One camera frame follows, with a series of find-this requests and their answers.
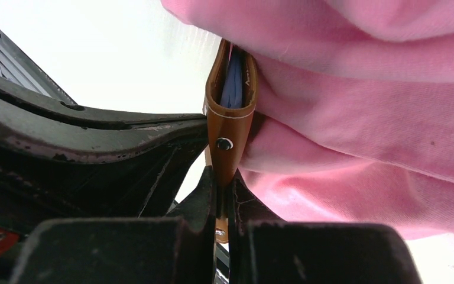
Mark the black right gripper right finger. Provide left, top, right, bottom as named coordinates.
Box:
left=227, top=173, right=421, bottom=284

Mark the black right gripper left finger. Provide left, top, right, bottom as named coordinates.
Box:
left=9, top=166, right=216, bottom=283

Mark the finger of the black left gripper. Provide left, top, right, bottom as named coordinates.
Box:
left=0, top=77, right=207, bottom=235

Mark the brown leather card holder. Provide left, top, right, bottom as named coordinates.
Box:
left=204, top=39, right=258, bottom=244

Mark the pink cloth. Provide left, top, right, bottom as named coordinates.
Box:
left=162, top=1, right=454, bottom=239

